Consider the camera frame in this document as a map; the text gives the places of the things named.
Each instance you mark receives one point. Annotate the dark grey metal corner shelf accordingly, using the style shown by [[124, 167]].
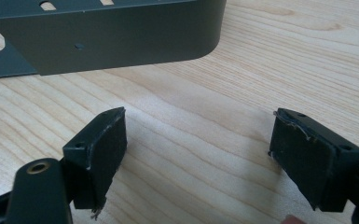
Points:
[[121, 40]]

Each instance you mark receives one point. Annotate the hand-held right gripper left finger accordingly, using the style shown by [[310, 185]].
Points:
[[105, 149]]

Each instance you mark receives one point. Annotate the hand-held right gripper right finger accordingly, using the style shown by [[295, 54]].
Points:
[[307, 161]]

